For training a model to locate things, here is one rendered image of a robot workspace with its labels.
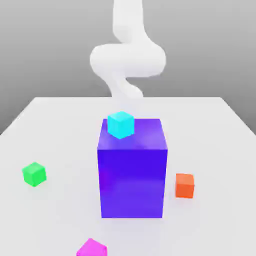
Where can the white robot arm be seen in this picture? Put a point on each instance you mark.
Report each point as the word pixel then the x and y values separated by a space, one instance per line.
pixel 128 58

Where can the small green cube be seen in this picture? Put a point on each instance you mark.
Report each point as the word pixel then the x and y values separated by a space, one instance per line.
pixel 34 174

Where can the small magenta cube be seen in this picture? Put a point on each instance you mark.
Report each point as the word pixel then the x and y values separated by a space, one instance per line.
pixel 92 249

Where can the small orange cube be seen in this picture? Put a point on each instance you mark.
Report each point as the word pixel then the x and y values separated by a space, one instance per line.
pixel 184 186

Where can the large purple box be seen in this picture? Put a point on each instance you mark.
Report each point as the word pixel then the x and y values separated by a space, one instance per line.
pixel 132 180

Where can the small cyan cube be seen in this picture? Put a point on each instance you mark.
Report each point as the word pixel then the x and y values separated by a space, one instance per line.
pixel 120 125

